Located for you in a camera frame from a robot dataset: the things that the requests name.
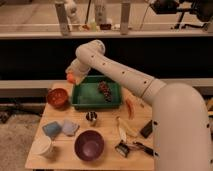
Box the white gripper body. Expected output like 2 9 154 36
65 59 90 85

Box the orange apple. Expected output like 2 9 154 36
66 73 76 84

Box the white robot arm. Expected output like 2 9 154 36
65 40 213 171

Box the small metal cup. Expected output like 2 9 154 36
86 111 97 126

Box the white paper cup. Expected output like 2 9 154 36
32 136 53 157

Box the green plastic tray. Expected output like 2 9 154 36
71 75 122 110

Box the dark grape bunch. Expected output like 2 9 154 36
98 81 112 102

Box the orange red bowl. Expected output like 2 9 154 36
46 88 69 108

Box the light blue cloth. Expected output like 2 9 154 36
62 120 79 136

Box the orange carrot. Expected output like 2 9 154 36
125 98 134 120

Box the white figurine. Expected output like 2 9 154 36
65 0 80 24

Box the purple bowl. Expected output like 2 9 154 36
74 130 104 162

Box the yellow banana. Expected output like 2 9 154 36
116 117 138 142

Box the left grey post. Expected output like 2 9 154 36
55 0 70 36

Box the grey post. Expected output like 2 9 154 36
55 0 70 36
120 0 131 35

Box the right grey post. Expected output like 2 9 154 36
120 0 131 35

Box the black handled tool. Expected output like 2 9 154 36
133 142 154 156

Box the black camera on tripod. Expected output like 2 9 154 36
149 0 213 29

